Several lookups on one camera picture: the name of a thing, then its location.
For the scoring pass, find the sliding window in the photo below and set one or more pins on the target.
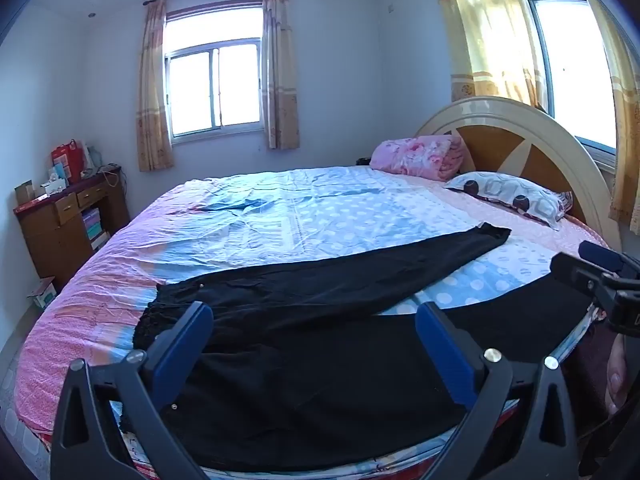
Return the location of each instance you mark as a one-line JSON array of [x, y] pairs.
[[215, 90]]

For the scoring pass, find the teal box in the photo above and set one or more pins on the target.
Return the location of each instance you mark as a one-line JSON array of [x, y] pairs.
[[60, 172]]

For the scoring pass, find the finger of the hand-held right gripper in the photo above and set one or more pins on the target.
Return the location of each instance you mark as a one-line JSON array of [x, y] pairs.
[[602, 254], [582, 275]]

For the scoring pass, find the large window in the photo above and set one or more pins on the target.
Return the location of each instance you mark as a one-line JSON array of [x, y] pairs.
[[575, 70]]

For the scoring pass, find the brown wooden desk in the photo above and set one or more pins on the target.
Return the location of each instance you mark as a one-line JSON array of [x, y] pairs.
[[47, 240]]

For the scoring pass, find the pink curtain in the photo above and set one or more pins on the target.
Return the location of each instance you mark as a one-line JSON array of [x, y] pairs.
[[154, 90], [280, 65]]

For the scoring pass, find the pink folded blanket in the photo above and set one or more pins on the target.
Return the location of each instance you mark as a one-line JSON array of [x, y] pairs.
[[417, 156]]

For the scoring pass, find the black pants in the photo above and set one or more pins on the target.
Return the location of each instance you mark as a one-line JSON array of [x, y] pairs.
[[325, 360]]

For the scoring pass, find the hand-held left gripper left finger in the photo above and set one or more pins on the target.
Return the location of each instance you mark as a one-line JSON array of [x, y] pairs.
[[186, 350]]

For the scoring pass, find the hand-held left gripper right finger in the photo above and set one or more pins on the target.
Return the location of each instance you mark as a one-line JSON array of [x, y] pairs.
[[445, 355]]

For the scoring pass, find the stack of pastel boxes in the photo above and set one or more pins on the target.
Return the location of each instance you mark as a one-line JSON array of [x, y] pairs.
[[95, 227]]

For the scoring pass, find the open cardboard box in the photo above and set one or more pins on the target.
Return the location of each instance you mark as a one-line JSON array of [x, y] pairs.
[[42, 294]]

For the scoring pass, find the cream wooden headboard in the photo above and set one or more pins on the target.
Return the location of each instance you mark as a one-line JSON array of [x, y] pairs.
[[525, 160]]

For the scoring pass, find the grey patterned pillow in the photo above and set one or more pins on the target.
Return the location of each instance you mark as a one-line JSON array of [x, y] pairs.
[[510, 195]]

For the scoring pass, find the small cardboard box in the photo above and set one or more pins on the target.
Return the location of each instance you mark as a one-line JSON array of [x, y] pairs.
[[24, 193]]

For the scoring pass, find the red gift bag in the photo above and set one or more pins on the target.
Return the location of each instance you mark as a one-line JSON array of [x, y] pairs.
[[69, 160]]

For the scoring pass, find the yellow curtain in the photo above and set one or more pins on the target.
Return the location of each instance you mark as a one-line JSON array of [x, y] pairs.
[[485, 25], [625, 125]]

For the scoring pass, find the bed with dotted sheet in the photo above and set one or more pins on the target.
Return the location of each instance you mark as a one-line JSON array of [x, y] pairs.
[[350, 210]]

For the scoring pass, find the person's right hand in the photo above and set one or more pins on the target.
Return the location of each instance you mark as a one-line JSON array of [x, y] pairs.
[[616, 375]]

